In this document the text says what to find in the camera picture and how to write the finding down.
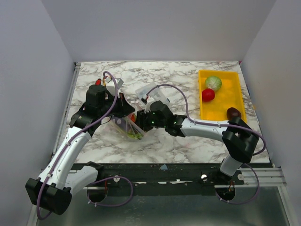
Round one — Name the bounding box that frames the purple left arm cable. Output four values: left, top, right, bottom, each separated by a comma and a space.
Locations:
36, 71, 118, 221

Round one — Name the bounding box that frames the red utility knife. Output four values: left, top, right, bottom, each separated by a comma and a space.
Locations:
95, 79, 101, 85

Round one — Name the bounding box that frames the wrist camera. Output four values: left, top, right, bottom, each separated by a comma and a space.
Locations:
141, 95, 153, 113
103, 77, 124, 95

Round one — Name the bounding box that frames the green cabbage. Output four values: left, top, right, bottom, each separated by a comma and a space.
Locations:
205, 76, 222, 91

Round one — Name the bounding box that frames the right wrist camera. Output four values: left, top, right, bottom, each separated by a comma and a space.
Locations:
141, 95, 153, 113

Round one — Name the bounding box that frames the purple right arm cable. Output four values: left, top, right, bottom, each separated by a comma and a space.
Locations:
145, 84, 267, 156

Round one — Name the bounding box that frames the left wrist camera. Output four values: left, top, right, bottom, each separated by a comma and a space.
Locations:
103, 77, 124, 95

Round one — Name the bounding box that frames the red tomato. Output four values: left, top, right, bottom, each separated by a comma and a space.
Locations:
202, 88, 215, 102

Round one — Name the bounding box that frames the orange carrot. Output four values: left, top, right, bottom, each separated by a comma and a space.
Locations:
130, 113, 136, 122

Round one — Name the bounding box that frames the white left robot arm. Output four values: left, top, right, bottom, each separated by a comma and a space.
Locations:
25, 85, 135, 219

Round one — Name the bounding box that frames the yellow plastic bin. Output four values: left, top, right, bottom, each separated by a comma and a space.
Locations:
198, 70, 247, 122

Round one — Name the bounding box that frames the clear zip top bag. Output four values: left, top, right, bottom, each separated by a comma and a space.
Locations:
109, 95, 151, 141

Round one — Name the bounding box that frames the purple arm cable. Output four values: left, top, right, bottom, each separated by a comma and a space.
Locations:
145, 84, 267, 156
36, 71, 118, 221

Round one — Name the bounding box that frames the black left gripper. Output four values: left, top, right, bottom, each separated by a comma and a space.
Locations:
99, 92, 135, 118

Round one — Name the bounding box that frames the dark red beet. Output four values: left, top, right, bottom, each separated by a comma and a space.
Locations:
226, 107, 242, 121

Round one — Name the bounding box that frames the pale green celery stalk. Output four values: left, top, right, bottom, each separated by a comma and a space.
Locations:
127, 132, 144, 140

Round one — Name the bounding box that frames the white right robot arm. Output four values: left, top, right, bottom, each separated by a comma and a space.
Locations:
135, 101, 259, 185

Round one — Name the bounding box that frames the clear plastic screw box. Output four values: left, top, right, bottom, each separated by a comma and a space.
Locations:
135, 82, 170, 105

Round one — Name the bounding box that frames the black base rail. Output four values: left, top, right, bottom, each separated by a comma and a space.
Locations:
68, 162, 250, 196

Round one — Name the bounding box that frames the purple eggplant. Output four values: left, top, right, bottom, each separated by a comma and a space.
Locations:
112, 116, 127, 128

